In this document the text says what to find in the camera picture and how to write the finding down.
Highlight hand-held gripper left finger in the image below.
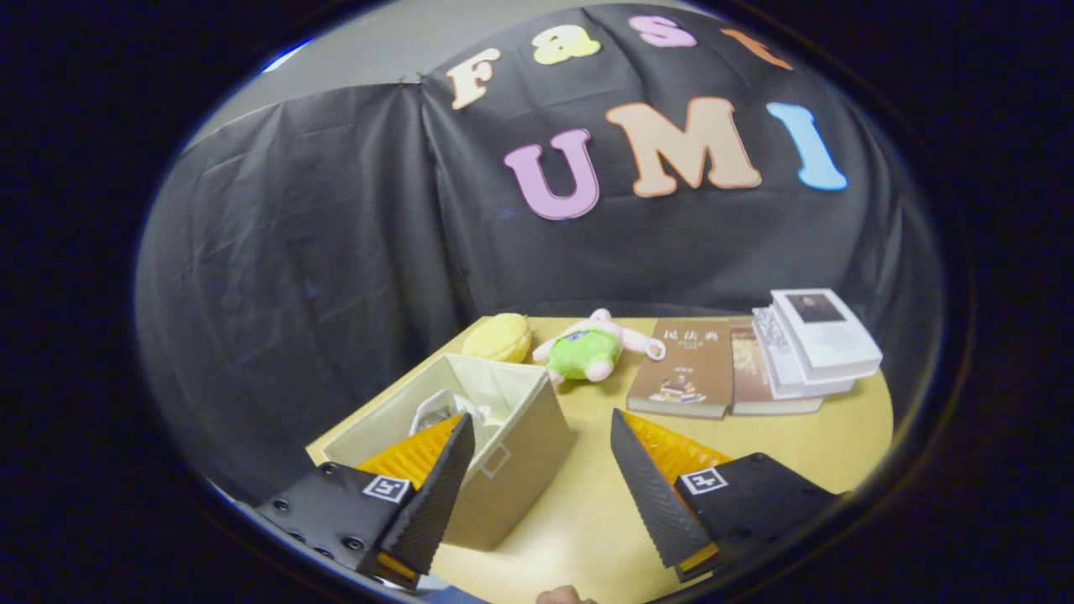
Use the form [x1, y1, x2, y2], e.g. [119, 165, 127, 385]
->
[256, 413, 477, 591]

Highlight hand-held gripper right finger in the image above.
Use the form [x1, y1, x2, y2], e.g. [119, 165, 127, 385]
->
[610, 409, 842, 584]

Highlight beige fabric storage box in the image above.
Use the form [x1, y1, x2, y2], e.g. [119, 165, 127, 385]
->
[306, 352, 578, 552]

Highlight white canvas shoe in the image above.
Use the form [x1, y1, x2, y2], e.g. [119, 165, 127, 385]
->
[409, 388, 496, 437]

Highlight person's blue jeans legs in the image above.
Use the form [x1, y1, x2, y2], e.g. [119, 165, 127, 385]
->
[415, 579, 496, 604]

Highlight brown book with cake print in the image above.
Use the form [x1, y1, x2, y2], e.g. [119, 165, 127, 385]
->
[627, 319, 735, 419]

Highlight dark brown book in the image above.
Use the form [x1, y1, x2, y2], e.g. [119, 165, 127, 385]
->
[728, 319, 826, 416]

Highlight green and pink plush toy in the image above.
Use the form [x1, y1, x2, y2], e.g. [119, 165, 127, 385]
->
[533, 309, 668, 385]

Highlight yellow plush toy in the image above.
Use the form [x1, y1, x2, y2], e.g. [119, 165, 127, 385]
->
[463, 313, 534, 364]

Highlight white book with patterned cover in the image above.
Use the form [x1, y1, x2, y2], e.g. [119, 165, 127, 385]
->
[751, 306, 857, 400]

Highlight white book with dark picture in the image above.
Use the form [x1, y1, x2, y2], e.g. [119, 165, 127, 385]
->
[770, 289, 884, 385]

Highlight ceiling light panel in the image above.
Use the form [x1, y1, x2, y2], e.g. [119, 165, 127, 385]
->
[260, 38, 315, 75]

